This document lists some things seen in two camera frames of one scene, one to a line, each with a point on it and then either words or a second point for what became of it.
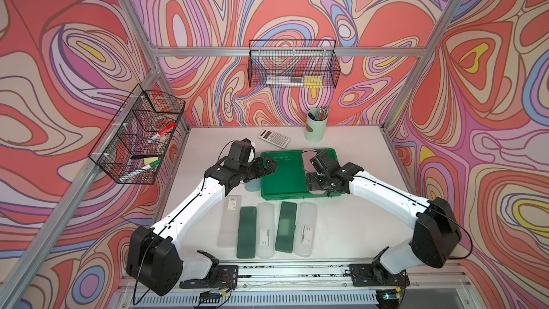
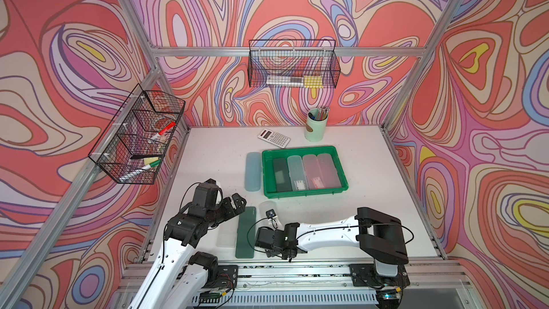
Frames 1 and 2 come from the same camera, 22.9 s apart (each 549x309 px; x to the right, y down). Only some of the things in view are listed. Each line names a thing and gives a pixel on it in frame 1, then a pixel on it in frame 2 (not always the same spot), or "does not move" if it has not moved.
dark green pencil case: (286, 227) -> (282, 180)
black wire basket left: (131, 146) does not move
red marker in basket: (172, 124) does not move
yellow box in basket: (313, 81) does not move
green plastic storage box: (289, 179) does not move
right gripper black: (312, 182) -> (277, 252)
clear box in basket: (285, 81) does not move
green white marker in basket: (140, 170) does not move
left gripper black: (260, 169) -> (238, 206)
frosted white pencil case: (306, 229) -> (297, 174)
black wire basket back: (296, 64) does not move
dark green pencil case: (246, 232) does not move
